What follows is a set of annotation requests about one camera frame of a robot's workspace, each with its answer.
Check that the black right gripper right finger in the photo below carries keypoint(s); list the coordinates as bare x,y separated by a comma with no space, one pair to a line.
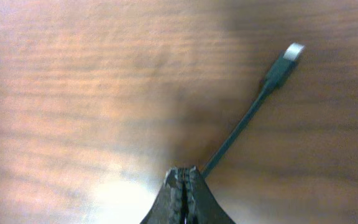
201,204

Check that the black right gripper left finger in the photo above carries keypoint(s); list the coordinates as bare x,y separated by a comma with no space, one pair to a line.
168,207

